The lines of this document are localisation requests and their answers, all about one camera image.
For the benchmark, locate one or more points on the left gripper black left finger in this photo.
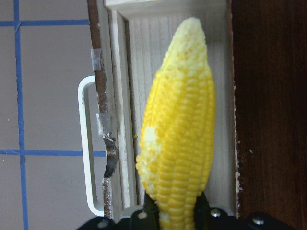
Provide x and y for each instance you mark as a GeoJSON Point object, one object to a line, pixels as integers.
{"type": "Point", "coordinates": [146, 217]}

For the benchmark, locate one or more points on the white metal drawer handle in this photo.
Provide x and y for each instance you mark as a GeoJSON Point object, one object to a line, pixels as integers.
{"type": "Point", "coordinates": [87, 147]}

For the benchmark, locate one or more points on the dark brown wooden cabinet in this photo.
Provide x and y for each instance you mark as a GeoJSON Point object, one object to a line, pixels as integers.
{"type": "Point", "coordinates": [270, 64]}

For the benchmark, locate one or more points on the wooden drawer with brown front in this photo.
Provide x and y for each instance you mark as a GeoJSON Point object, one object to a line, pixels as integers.
{"type": "Point", "coordinates": [133, 36]}

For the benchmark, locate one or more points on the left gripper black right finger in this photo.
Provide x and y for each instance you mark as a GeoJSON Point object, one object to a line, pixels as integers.
{"type": "Point", "coordinates": [209, 218]}

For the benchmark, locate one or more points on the yellow plastic corn cob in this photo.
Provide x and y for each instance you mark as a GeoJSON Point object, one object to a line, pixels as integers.
{"type": "Point", "coordinates": [177, 134]}

